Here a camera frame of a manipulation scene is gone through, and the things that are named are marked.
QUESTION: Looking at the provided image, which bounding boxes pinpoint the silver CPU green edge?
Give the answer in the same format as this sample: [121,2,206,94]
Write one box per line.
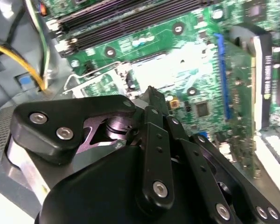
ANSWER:
[134,45,214,93]

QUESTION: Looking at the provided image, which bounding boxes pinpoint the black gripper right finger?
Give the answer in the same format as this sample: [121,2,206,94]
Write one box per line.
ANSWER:
[164,116,280,224]

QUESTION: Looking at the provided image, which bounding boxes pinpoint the metal locking lever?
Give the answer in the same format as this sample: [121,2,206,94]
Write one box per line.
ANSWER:
[67,60,122,79]

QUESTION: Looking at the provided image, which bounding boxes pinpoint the metal socket cover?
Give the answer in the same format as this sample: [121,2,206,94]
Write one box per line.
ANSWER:
[62,70,131,97]

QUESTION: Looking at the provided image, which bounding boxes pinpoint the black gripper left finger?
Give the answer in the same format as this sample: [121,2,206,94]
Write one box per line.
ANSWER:
[6,86,176,210]

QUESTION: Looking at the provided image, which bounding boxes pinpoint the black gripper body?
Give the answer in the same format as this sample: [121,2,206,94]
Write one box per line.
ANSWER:
[34,114,217,224]

